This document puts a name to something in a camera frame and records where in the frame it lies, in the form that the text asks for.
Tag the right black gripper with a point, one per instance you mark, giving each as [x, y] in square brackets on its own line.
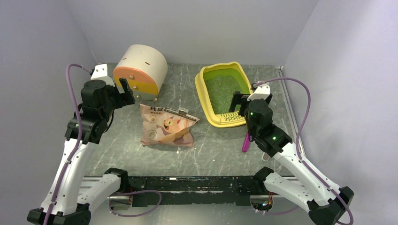
[237, 98]

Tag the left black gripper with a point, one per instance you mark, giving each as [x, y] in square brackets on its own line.
[124, 98]

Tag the white orange cylindrical bin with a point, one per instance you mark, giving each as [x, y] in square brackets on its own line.
[144, 68]

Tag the yellow green litter box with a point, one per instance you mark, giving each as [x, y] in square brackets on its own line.
[215, 86]

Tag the magenta plastic scoop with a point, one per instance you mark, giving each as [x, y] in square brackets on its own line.
[246, 143]

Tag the pink cat litter bag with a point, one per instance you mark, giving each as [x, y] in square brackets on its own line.
[160, 127]

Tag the torn bag top strip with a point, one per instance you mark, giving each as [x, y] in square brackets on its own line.
[182, 112]

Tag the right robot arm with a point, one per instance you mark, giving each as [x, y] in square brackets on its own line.
[323, 200]

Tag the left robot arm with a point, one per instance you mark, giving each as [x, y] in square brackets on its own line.
[63, 204]

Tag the small white grey clip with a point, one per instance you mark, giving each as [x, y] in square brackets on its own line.
[265, 157]

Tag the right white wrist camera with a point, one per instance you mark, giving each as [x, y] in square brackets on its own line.
[261, 92]

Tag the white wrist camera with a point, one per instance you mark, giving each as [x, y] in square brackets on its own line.
[261, 92]
[100, 72]

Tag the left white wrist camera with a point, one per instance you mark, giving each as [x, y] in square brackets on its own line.
[100, 72]

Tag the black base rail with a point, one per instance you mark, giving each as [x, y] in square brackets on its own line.
[150, 190]

